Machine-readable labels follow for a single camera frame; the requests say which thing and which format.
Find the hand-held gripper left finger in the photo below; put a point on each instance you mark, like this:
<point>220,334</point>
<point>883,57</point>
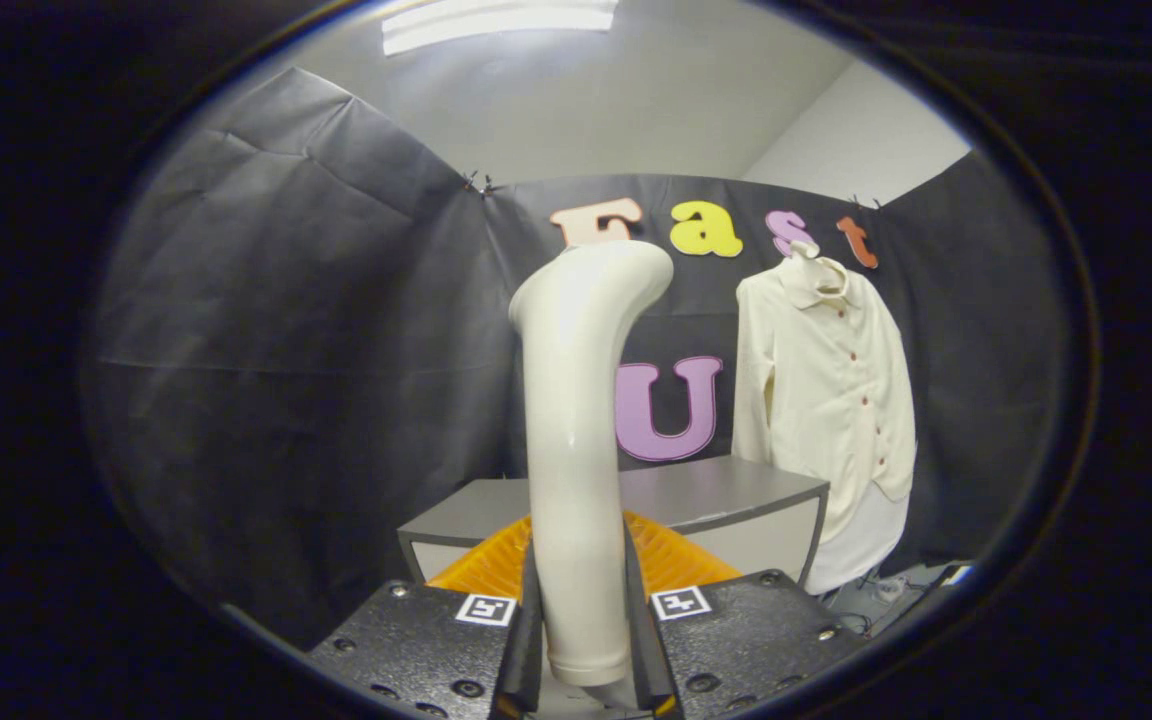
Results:
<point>530,640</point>

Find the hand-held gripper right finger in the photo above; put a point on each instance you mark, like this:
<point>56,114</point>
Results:
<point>641,650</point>

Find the cream white garment steamer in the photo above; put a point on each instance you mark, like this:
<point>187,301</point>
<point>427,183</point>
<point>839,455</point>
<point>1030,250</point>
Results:
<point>576,450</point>

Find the cream button shirt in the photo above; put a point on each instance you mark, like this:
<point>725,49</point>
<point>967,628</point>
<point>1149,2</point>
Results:
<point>826,380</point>

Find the cream clothes hanger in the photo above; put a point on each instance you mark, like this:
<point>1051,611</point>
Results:
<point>804,250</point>

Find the grey cabinet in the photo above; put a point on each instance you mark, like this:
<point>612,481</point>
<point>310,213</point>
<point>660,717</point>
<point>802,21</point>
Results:
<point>726,490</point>

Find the black backdrop cloth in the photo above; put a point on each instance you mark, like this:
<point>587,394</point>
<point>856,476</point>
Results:
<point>316,330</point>

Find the small black binder clip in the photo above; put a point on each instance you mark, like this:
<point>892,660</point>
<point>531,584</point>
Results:
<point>479,183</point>
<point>864,202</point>

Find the ceiling light panel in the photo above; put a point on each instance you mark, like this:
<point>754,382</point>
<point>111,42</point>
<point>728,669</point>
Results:
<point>496,20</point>

